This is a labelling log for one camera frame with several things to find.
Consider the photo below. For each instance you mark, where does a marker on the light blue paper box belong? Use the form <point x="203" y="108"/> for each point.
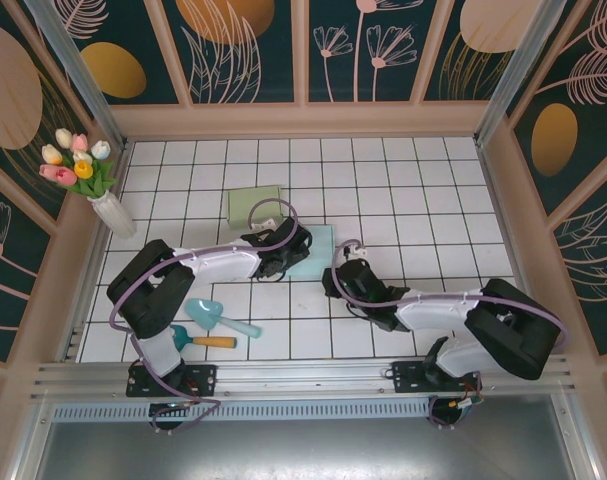
<point x="320" y="250"/>

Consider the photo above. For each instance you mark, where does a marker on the green paper box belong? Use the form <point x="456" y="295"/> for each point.
<point x="243" y="205"/>

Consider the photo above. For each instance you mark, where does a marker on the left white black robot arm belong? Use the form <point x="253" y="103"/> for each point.
<point x="218" y="265"/>

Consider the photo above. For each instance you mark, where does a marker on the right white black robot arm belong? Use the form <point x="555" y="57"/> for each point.
<point x="433" y="310"/>

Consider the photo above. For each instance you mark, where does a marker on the light blue plastic trowel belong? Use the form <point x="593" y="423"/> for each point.
<point x="205" y="312"/>

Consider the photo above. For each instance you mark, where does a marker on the grey metal sheet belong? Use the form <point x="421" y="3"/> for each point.
<point x="303" y="450"/>

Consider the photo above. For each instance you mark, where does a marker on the white ribbed vase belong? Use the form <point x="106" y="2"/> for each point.
<point x="114" y="217"/>

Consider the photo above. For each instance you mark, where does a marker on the pastel tulip bouquet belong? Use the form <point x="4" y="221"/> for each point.
<point x="83" y="170"/>

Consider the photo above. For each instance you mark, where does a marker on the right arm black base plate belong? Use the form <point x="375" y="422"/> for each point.
<point x="408" y="377"/>

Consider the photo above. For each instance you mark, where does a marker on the long aluminium mounting rail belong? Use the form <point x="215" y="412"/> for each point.
<point x="308" y="375"/>

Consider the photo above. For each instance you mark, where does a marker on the aluminium side rail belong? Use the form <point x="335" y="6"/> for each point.
<point x="512" y="250"/>
<point x="93" y="260"/>

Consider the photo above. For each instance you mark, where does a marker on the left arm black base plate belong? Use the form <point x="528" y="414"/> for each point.
<point x="203" y="380"/>

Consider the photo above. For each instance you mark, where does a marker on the aluminium frame post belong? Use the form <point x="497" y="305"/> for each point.
<point x="520" y="70"/>
<point x="77" y="70"/>

